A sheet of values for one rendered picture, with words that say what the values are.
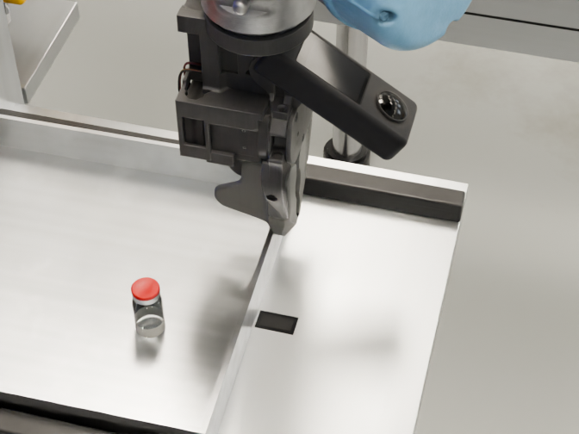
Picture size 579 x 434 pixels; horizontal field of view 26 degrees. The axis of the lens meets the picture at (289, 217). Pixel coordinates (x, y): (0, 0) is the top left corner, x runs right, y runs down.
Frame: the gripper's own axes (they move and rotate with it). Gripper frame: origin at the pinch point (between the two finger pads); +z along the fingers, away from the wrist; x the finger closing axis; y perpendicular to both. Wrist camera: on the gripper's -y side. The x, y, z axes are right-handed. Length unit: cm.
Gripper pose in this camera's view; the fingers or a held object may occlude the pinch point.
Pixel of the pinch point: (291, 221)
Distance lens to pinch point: 95.6
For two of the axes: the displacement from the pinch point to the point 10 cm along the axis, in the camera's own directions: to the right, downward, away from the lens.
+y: -9.7, -1.8, 1.7
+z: 0.1, 6.8, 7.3
